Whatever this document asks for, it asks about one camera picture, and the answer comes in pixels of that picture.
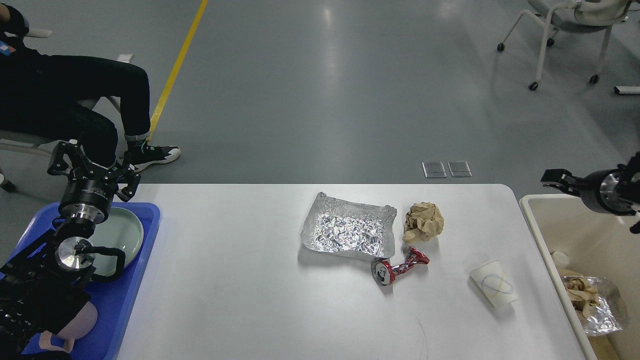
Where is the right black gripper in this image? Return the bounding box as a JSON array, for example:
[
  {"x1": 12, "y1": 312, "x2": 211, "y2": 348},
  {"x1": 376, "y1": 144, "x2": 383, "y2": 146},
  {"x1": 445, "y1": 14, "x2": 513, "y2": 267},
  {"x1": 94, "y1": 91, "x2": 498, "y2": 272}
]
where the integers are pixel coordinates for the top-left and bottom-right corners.
[{"x1": 541, "y1": 169, "x2": 626, "y2": 216}]

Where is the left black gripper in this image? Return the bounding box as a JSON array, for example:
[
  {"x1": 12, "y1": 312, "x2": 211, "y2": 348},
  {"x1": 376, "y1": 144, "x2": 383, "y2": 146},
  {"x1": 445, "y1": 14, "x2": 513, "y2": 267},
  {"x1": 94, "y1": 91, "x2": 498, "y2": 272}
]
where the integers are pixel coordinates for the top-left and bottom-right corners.
[{"x1": 47, "y1": 141, "x2": 142, "y2": 223}]

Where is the mint green plate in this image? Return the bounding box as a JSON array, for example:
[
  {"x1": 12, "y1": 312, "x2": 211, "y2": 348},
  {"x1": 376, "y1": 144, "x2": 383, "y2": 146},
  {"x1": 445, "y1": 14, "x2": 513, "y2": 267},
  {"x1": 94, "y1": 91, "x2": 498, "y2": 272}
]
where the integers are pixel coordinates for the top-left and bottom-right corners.
[{"x1": 88, "y1": 207, "x2": 144, "y2": 268}]

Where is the brown paper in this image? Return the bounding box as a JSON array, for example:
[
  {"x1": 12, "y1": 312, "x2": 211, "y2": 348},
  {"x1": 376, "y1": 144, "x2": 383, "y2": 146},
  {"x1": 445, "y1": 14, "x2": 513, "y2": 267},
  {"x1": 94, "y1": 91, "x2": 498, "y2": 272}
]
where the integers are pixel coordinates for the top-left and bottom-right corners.
[{"x1": 564, "y1": 276, "x2": 601, "y2": 319}]

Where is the printed paper cup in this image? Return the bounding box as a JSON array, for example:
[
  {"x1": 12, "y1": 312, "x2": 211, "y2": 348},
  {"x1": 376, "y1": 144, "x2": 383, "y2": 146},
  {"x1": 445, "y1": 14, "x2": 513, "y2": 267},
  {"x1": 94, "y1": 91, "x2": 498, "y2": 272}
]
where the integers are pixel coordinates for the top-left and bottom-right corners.
[{"x1": 470, "y1": 259, "x2": 519, "y2": 309}]

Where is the brown paper ball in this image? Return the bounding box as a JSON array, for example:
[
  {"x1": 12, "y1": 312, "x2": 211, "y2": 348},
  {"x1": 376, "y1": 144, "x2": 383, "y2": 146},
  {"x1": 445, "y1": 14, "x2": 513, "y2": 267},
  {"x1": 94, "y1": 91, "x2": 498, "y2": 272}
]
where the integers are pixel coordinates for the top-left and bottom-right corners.
[{"x1": 402, "y1": 202, "x2": 445, "y2": 244}]

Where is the foil tray with paper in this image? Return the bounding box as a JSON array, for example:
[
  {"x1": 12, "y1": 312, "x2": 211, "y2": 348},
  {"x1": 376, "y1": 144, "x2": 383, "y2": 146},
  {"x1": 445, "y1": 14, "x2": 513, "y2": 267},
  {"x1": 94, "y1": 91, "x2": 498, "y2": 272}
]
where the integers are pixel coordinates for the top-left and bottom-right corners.
[{"x1": 562, "y1": 275, "x2": 630, "y2": 337}]

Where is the pink mug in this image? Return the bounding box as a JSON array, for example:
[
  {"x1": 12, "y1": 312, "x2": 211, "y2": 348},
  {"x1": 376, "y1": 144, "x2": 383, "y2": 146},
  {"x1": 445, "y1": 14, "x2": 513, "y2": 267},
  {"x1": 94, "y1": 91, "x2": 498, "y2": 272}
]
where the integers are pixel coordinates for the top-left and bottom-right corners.
[{"x1": 38, "y1": 301, "x2": 98, "y2": 354}]

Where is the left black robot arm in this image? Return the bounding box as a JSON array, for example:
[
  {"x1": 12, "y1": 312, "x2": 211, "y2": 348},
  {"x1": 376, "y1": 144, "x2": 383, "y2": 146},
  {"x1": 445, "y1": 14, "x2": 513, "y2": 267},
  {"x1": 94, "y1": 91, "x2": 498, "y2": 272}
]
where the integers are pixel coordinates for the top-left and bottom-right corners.
[{"x1": 0, "y1": 141, "x2": 141, "y2": 360}]

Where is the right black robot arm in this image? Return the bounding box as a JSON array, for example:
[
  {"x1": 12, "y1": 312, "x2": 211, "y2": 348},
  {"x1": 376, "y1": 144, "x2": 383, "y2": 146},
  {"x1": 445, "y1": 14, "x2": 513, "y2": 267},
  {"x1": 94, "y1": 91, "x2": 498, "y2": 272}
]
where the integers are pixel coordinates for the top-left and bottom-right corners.
[{"x1": 541, "y1": 152, "x2": 640, "y2": 216}]

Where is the beige plastic bin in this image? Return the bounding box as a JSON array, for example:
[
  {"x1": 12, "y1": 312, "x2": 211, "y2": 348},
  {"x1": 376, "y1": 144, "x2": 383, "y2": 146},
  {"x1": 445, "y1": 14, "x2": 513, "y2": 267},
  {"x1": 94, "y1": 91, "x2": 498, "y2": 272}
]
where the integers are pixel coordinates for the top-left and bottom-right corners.
[{"x1": 519, "y1": 194, "x2": 640, "y2": 360}]

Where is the white cup in bin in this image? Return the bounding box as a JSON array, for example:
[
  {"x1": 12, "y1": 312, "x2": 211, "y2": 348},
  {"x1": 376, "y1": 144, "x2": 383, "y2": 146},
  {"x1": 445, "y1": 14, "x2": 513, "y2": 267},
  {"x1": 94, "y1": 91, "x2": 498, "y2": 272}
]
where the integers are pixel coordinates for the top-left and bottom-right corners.
[{"x1": 550, "y1": 251, "x2": 571, "y2": 270}]

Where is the seated person in black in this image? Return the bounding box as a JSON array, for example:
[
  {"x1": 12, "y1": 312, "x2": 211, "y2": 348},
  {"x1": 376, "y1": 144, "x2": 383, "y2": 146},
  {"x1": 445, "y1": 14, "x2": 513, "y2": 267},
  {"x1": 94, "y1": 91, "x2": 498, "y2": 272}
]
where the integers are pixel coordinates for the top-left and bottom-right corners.
[{"x1": 0, "y1": 3, "x2": 181, "y2": 172}]

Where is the left white chair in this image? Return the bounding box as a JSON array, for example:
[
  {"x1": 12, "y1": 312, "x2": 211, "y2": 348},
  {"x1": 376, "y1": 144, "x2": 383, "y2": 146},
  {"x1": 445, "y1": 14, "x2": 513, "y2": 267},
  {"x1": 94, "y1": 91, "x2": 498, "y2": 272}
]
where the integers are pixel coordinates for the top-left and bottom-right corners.
[{"x1": 0, "y1": 27, "x2": 121, "y2": 193}]

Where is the metal floor plate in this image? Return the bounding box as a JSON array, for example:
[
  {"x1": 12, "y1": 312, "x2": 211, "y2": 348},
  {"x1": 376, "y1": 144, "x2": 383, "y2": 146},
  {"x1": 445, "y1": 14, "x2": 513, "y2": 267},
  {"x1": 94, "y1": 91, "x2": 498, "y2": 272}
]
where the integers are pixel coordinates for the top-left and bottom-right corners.
[
  {"x1": 447, "y1": 161, "x2": 473, "y2": 178},
  {"x1": 422, "y1": 161, "x2": 448, "y2": 179}
]

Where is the white bar on floor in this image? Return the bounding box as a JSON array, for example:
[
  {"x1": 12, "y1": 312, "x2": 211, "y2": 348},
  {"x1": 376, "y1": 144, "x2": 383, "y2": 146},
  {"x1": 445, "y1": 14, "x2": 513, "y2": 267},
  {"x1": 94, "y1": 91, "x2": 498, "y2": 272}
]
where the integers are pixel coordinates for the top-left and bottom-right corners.
[{"x1": 614, "y1": 85, "x2": 640, "y2": 96}]

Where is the white floor tile marker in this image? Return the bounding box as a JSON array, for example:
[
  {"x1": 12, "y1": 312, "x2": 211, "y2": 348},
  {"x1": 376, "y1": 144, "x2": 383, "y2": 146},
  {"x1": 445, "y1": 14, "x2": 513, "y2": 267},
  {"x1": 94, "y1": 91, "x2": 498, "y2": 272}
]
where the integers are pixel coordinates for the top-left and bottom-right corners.
[{"x1": 116, "y1": 54, "x2": 134, "y2": 63}]

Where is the grey office chair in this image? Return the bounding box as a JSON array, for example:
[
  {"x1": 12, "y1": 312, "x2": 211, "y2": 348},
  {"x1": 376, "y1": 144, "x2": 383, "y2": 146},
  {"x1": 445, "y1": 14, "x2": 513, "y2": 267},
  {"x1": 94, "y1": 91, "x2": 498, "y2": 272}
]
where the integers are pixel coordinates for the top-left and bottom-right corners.
[{"x1": 496, "y1": 0, "x2": 633, "y2": 91}]

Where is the crushed red soda can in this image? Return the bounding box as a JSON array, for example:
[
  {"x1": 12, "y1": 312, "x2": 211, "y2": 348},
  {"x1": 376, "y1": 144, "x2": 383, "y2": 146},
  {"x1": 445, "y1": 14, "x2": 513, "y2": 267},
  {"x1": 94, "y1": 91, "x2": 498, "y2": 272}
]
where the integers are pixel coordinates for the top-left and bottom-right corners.
[{"x1": 370, "y1": 246, "x2": 430, "y2": 287}]

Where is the empty foil tray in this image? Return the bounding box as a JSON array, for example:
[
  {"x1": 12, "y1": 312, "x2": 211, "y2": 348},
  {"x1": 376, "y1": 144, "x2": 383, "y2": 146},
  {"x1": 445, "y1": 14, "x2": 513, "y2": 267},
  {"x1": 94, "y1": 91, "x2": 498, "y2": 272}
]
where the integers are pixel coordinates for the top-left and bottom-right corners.
[{"x1": 300, "y1": 192, "x2": 397, "y2": 261}]

